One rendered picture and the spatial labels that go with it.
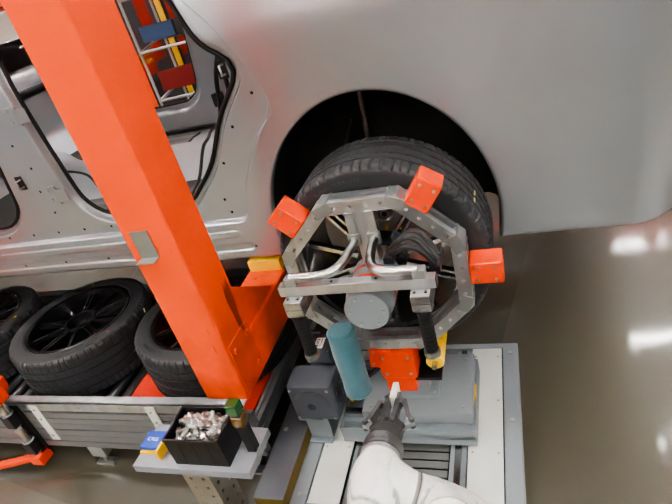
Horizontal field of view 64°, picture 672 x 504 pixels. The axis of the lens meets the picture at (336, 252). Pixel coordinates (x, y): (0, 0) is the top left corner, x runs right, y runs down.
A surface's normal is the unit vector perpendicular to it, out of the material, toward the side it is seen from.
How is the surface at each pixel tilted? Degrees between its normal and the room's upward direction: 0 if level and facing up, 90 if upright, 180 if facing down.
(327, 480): 0
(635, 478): 0
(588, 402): 0
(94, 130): 90
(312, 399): 90
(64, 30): 90
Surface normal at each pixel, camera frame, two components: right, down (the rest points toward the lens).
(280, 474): -0.25, -0.83
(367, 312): -0.24, 0.54
